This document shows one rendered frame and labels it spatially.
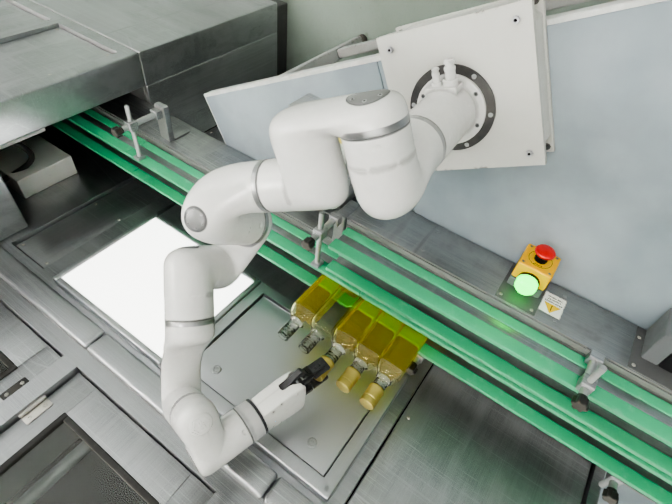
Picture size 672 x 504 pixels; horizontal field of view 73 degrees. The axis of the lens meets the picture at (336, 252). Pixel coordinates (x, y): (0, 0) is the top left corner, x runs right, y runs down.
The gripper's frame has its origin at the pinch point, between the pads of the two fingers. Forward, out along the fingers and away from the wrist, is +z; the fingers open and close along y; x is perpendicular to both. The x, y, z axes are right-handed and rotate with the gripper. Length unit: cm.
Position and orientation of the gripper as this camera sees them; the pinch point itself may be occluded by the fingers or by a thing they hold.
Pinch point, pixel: (317, 372)
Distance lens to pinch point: 98.2
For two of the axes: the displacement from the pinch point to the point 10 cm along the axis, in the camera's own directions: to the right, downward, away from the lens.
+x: -6.4, -6.0, 4.7
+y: 1.0, -6.8, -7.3
